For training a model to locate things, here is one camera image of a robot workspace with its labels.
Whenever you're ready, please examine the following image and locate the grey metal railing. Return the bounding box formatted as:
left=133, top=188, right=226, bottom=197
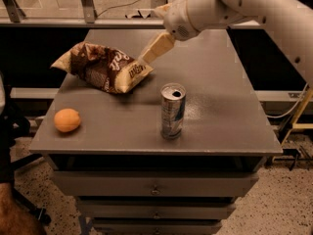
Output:
left=0, top=0, right=294, bottom=30

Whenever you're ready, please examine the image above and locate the person's bare leg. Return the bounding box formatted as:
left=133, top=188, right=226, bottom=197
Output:
left=0, top=183, right=46, bottom=235

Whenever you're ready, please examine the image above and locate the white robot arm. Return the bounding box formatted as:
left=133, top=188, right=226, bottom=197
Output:
left=139, top=0, right=313, bottom=85

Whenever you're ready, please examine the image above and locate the silver redbull can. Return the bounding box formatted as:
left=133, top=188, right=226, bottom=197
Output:
left=160, top=83, right=186, bottom=139

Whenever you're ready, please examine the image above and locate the brown chip bag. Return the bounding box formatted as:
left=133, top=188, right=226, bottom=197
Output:
left=52, top=42, right=153, bottom=94

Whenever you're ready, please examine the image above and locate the yellow metal stand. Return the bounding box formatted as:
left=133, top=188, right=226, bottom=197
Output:
left=269, top=87, right=313, bottom=171

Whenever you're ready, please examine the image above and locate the orange fruit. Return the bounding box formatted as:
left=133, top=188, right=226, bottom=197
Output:
left=54, top=109, right=81, bottom=133

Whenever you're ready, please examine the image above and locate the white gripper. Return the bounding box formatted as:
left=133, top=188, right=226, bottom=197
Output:
left=138, top=0, right=200, bottom=64

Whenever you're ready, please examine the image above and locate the black office chair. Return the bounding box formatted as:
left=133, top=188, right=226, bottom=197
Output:
left=0, top=81, right=52, bottom=226

